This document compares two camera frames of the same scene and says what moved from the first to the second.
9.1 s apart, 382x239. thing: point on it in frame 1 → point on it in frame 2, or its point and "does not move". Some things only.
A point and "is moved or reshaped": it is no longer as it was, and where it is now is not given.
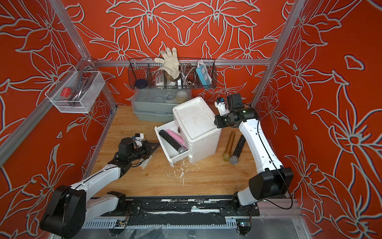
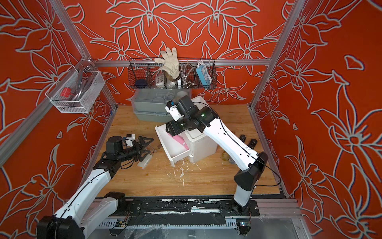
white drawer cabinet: [196, 122] does not move
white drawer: [173, 155] does not move
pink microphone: [176, 137] does not move
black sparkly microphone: [172, 141] is moved or reshaped
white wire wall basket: [75, 91] does not move
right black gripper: [219, 123] → [173, 128]
